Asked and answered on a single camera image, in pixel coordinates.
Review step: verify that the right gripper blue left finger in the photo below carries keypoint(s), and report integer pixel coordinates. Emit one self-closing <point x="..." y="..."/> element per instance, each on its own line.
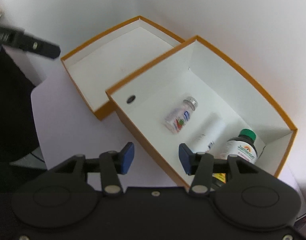
<point x="113" y="163"/>

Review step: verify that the deep orange cardboard box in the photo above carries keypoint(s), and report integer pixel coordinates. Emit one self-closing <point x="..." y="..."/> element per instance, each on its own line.
<point x="222" y="89"/>

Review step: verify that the white spray tube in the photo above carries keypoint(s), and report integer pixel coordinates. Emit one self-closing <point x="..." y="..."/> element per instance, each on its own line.
<point x="208" y="135"/>

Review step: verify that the shallow orange box lid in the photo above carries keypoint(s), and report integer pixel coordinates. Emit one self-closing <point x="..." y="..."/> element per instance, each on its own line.
<point x="112" y="55"/>

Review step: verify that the clear candy bottle silver cap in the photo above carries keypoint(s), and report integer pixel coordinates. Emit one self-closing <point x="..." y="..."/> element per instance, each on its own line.
<point x="180" y="115"/>

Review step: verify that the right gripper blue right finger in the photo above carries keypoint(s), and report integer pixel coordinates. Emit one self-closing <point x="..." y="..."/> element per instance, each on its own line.
<point x="199" y="165"/>

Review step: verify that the dark vitamin C bottle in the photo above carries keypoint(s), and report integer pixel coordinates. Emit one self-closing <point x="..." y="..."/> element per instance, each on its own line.
<point x="242" y="146"/>

